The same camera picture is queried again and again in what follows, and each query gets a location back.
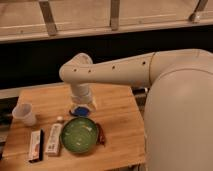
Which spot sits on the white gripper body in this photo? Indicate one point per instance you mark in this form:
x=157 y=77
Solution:
x=87 y=101

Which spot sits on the green ceramic bowl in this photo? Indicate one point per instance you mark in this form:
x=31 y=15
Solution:
x=79 y=135

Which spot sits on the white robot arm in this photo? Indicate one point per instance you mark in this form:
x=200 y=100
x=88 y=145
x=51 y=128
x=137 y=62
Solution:
x=178 y=114

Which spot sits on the wooden table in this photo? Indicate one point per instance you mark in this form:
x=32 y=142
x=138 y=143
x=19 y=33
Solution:
x=116 y=111

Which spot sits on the red chip bag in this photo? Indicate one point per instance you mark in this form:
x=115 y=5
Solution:
x=101 y=135

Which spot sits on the white bottle with label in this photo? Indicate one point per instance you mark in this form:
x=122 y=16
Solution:
x=53 y=142

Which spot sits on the translucent plastic cup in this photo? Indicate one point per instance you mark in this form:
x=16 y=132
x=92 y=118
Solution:
x=24 y=113

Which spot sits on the white and red snack box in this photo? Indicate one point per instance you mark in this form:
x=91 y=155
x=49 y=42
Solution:
x=35 y=146

